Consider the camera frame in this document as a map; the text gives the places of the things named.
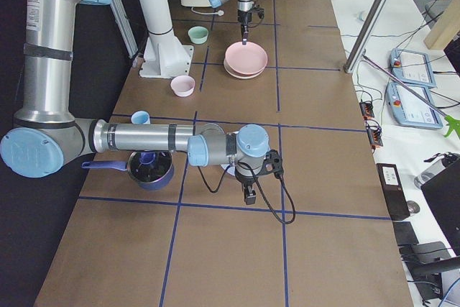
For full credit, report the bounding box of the teach pendant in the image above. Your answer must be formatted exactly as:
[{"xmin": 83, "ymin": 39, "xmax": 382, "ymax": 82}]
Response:
[
  {"xmin": 390, "ymin": 48, "xmax": 436, "ymax": 88},
  {"xmin": 386, "ymin": 82, "xmax": 443, "ymax": 129}
]

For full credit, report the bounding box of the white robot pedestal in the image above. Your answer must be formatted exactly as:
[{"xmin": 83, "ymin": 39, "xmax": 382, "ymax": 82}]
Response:
[{"xmin": 139, "ymin": 0, "xmax": 194, "ymax": 78}]

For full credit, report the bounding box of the upper orange connector board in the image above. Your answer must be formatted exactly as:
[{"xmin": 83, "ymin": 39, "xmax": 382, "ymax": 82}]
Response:
[{"xmin": 359, "ymin": 101, "xmax": 374, "ymax": 119}]

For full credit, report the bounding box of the upper teach pendant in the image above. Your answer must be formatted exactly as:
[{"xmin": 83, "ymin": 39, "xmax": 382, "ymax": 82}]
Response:
[{"xmin": 390, "ymin": 48, "xmax": 436, "ymax": 88}]

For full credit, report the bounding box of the black laptop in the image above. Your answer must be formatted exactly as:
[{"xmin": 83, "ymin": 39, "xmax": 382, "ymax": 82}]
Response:
[{"xmin": 421, "ymin": 167, "xmax": 459, "ymax": 247}]

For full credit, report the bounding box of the pink bowl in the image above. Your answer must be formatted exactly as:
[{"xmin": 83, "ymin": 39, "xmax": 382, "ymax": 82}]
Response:
[{"xmin": 170, "ymin": 75, "xmax": 196, "ymax": 97}]

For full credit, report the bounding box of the green bowl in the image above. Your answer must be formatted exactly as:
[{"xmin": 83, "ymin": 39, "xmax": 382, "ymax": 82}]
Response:
[{"xmin": 188, "ymin": 26, "xmax": 208, "ymax": 45}]

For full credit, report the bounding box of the aluminium frame post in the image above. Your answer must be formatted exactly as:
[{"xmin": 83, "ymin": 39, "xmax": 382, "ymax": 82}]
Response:
[{"xmin": 344, "ymin": 0, "xmax": 388, "ymax": 74}]

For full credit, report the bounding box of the green plastic clamp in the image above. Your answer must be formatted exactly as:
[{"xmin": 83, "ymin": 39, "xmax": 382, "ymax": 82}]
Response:
[{"xmin": 443, "ymin": 115, "xmax": 460, "ymax": 138}]

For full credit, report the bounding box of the black camera cable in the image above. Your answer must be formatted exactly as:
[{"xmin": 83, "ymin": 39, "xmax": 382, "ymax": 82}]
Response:
[{"xmin": 196, "ymin": 168, "xmax": 297, "ymax": 224}]

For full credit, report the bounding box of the orange connector board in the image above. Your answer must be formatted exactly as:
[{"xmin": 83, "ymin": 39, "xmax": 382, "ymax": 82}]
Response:
[
  {"xmin": 366, "ymin": 124, "xmax": 383, "ymax": 150},
  {"xmin": 359, "ymin": 101, "xmax": 374, "ymax": 119}
]

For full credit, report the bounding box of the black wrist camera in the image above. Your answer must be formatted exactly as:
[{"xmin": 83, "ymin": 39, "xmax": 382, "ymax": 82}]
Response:
[{"xmin": 259, "ymin": 150, "xmax": 284, "ymax": 180}]

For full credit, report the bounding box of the lower orange connector board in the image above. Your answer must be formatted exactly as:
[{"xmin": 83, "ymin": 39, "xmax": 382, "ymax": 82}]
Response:
[{"xmin": 366, "ymin": 124, "xmax": 383, "ymax": 150}]

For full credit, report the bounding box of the small blue cup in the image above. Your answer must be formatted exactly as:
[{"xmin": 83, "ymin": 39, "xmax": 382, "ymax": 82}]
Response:
[{"xmin": 139, "ymin": 152, "xmax": 156, "ymax": 165}]

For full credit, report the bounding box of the pink plate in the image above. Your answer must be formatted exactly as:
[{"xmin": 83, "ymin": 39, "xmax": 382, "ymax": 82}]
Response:
[
  {"xmin": 225, "ymin": 42, "xmax": 268, "ymax": 75},
  {"xmin": 224, "ymin": 60, "xmax": 264, "ymax": 80}
]

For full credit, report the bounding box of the light blue cup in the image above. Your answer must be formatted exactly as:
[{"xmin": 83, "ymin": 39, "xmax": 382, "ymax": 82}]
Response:
[{"xmin": 131, "ymin": 111, "xmax": 150, "ymax": 124}]

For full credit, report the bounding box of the white toaster cable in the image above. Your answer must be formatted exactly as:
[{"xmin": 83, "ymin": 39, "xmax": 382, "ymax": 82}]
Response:
[{"xmin": 190, "ymin": 6, "xmax": 226, "ymax": 17}]

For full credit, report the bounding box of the wooden block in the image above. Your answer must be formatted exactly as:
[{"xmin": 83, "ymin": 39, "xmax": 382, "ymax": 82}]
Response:
[{"xmin": 424, "ymin": 0, "xmax": 459, "ymax": 50}]

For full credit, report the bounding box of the lower teach pendant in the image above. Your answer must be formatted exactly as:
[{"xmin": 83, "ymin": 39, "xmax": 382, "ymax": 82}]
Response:
[{"xmin": 386, "ymin": 82, "xmax": 443, "ymax": 129}]

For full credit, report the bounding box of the black rectangular box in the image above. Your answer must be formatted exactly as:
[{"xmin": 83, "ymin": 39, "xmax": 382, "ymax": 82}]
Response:
[{"xmin": 376, "ymin": 163, "xmax": 410, "ymax": 221}]

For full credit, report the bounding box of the black power adapter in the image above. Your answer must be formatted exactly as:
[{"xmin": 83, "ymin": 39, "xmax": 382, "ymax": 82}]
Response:
[{"xmin": 392, "ymin": 221, "xmax": 419, "ymax": 247}]

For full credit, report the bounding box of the light blue plate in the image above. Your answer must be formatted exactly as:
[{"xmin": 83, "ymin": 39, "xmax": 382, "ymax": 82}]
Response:
[{"xmin": 221, "ymin": 164, "xmax": 236, "ymax": 177}]

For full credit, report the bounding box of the blue saucepan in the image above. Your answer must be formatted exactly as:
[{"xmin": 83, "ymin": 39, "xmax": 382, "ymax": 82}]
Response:
[{"xmin": 81, "ymin": 151, "xmax": 175, "ymax": 191}]

